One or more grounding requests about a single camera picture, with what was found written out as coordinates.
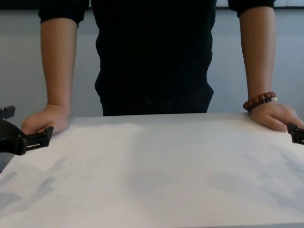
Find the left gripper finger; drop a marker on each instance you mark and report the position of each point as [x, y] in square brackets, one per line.
[7, 112]
[38, 140]

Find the person right hand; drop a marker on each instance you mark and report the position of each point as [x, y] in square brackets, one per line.
[47, 118]

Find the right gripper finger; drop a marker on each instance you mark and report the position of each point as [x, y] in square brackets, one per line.
[298, 136]

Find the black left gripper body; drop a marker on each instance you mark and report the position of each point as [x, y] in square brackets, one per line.
[9, 137]

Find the person left hand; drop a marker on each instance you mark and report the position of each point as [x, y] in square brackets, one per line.
[273, 114]

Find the person left forearm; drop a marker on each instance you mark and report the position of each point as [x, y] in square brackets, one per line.
[257, 59]

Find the person right forearm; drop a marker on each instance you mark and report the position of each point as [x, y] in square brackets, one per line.
[58, 71]

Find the white rectangular table top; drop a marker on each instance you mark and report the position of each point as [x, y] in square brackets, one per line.
[152, 178]

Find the person black shirt torso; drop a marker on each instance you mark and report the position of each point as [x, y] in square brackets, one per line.
[154, 59]

